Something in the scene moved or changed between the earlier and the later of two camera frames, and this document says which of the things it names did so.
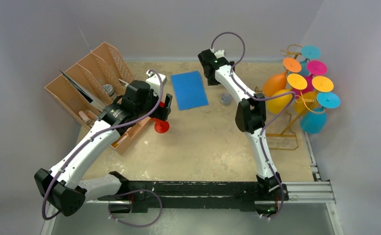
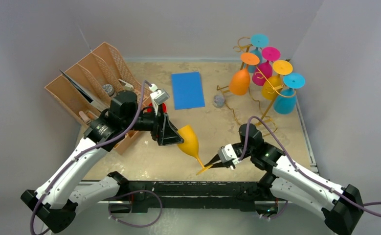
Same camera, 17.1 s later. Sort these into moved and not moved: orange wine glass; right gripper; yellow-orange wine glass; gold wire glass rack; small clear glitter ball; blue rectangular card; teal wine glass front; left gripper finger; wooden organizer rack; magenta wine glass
Moved: yellow-orange wine glass; right gripper; small clear glitter ball; magenta wine glass; left gripper finger; teal wine glass front; orange wine glass; gold wire glass rack
Not moved: wooden organizer rack; blue rectangular card
